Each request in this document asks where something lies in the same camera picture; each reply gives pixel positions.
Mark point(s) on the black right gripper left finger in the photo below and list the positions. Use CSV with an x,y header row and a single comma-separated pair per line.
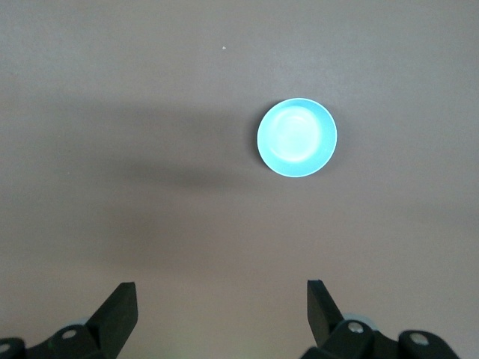
x,y
112,321

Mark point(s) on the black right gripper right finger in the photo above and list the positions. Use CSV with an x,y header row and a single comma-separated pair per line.
x,y
322,321

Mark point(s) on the blue bowl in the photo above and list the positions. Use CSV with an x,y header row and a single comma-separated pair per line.
x,y
297,137

